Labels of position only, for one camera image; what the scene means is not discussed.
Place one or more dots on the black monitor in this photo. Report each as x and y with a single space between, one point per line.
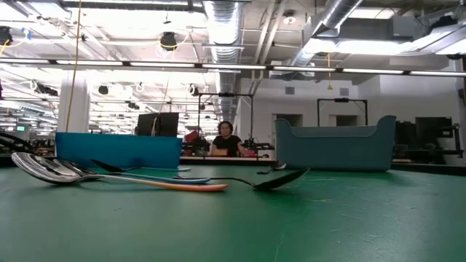
165 124

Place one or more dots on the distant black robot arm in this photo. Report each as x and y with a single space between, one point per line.
196 146
260 146

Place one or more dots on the wooden table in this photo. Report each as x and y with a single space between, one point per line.
204 159

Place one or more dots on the black equipment desk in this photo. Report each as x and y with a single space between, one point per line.
429 138

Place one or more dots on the person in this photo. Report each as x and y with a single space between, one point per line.
227 143

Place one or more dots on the blue rectangular plastic bin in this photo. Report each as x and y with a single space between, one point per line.
109 149

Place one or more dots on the red bag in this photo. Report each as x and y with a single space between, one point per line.
192 136

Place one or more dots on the black metal frame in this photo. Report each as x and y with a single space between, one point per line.
342 99
225 95

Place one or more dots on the silver ventilation duct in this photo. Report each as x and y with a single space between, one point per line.
224 29
335 14

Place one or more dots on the green exit sign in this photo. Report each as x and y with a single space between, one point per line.
20 128

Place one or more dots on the horizontal light bar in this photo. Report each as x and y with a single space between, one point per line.
233 66

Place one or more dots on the black ceiling lamp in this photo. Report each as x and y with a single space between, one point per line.
168 40

